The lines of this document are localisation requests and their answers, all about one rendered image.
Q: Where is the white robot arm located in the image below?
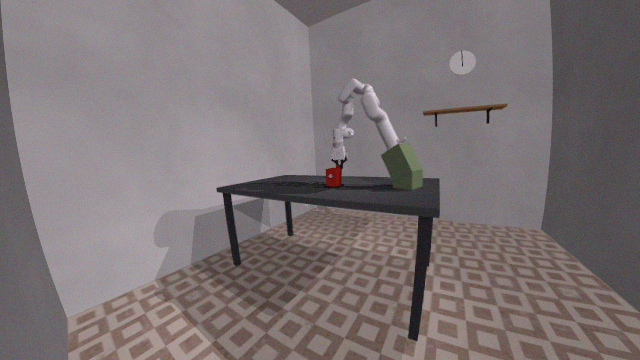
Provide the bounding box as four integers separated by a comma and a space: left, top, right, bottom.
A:
332, 79, 406, 151

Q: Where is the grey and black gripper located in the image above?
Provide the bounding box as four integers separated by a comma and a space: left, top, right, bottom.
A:
332, 146, 347, 169

